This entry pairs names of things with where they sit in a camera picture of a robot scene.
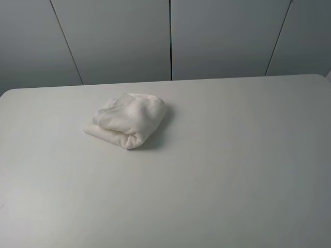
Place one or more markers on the white towel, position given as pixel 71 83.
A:
pixel 127 121

